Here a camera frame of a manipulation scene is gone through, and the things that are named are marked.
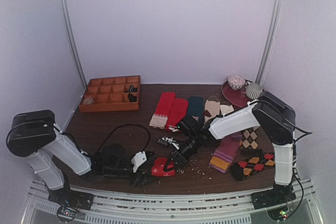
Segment red sock with white cuff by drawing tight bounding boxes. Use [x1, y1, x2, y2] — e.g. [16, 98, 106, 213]
[151, 157, 175, 177]

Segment orange wooden compartment tray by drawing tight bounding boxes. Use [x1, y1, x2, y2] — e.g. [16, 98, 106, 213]
[79, 75, 141, 113]

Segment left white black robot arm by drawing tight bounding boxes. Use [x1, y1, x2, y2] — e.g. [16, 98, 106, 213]
[6, 110, 157, 205]

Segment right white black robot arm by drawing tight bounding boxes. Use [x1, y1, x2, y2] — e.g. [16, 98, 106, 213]
[163, 91, 310, 204]

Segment purple striped sock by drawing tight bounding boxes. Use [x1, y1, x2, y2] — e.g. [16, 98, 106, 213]
[209, 133, 242, 174]

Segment red sock white trim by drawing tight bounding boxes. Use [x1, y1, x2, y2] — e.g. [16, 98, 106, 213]
[165, 98, 188, 132]

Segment red sock beige cuff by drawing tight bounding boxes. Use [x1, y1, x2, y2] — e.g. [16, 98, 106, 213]
[149, 92, 175, 129]

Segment dark teal reindeer sock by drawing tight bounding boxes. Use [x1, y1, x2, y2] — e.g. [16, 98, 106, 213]
[187, 96, 204, 121]

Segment beige striped sock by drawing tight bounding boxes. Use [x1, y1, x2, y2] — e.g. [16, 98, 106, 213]
[203, 95, 222, 123]

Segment cream sock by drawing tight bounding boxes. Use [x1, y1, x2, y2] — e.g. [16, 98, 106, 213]
[219, 103, 235, 115]

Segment black orange argyle sock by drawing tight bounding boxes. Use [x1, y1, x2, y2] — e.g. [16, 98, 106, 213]
[229, 150, 275, 181]

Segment tan argyle sock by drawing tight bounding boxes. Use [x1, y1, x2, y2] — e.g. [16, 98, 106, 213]
[240, 127, 259, 154]

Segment dark red round plate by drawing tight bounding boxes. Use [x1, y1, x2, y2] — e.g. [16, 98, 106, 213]
[221, 79, 252, 109]

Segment black binder clips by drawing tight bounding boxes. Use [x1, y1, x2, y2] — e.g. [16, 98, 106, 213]
[124, 84, 138, 103]

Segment patterned pink bowl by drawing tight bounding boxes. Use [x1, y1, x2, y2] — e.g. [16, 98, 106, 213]
[227, 74, 246, 90]

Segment striped grey cup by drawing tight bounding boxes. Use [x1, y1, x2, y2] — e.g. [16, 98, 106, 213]
[246, 82, 263, 100]

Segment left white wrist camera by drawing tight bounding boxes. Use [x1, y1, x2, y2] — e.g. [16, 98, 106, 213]
[131, 151, 147, 173]

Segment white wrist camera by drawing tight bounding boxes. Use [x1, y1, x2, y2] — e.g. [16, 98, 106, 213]
[131, 151, 147, 173]
[156, 136, 182, 150]

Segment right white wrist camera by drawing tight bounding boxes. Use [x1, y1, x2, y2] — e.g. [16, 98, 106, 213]
[156, 136, 182, 150]

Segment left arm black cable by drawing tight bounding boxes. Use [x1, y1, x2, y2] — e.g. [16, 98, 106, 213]
[94, 123, 152, 159]

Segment metal base rail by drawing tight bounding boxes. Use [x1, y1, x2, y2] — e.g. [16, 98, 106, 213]
[20, 178, 323, 224]

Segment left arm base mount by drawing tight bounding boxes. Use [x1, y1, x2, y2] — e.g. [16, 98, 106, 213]
[48, 190, 94, 223]

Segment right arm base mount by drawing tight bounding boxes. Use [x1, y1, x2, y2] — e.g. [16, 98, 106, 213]
[251, 184, 296, 222]

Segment right aluminium frame post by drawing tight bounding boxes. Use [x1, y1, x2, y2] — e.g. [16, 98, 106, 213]
[256, 0, 284, 85]

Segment aluminium frame post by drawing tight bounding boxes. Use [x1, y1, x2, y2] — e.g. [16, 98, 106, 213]
[60, 0, 87, 89]
[256, 0, 284, 85]

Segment left aluminium frame post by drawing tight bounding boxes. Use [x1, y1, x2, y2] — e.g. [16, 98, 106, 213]
[60, 0, 87, 89]

